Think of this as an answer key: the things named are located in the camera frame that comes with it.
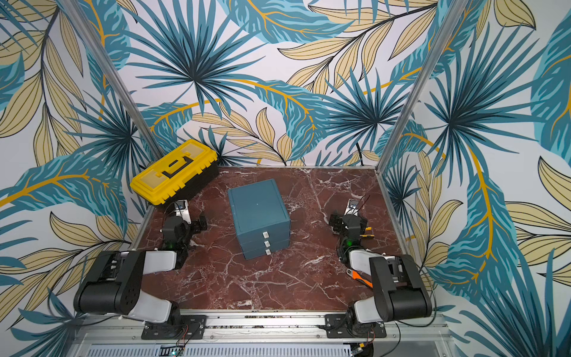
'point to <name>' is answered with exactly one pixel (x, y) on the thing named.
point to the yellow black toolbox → (195, 169)
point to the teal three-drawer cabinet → (261, 219)
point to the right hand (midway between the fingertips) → (349, 212)
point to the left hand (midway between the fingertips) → (191, 214)
